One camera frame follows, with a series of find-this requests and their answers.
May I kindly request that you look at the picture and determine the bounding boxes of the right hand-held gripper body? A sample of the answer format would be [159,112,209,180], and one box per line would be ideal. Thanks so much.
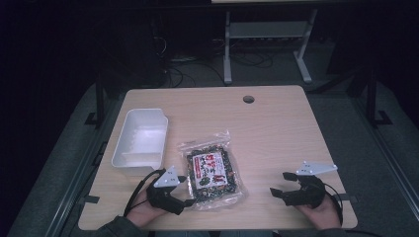
[282,160,339,209]

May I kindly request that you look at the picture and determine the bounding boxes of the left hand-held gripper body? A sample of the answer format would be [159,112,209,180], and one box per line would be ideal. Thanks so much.
[145,165,186,216]

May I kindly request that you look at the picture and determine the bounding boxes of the clear bag of dark snacks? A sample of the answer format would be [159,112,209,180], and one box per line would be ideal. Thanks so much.
[177,129,249,212]

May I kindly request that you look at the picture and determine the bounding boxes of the white plastic bin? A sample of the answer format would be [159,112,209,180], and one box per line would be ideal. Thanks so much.
[111,108,170,178]

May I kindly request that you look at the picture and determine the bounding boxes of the person's left hand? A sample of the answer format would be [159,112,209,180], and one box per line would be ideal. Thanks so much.
[126,189,170,229]

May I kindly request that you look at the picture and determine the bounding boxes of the person's right hand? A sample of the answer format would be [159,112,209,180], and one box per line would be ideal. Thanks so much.
[293,194,342,231]

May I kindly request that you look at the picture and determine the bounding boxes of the black table edge clip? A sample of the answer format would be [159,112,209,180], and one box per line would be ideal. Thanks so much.
[332,193,361,203]
[78,195,101,204]

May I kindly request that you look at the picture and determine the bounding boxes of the black metal stand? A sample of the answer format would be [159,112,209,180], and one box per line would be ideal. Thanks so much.
[365,67,394,128]
[84,74,107,129]

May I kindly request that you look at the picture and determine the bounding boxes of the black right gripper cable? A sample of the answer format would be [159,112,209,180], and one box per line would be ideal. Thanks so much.
[323,182,345,227]

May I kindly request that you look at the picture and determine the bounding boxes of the black floor cables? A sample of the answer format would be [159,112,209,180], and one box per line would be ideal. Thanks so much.
[163,48,275,89]

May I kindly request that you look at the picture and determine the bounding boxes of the white metal desk frame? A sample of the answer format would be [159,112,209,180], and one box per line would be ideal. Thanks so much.
[222,8,319,85]

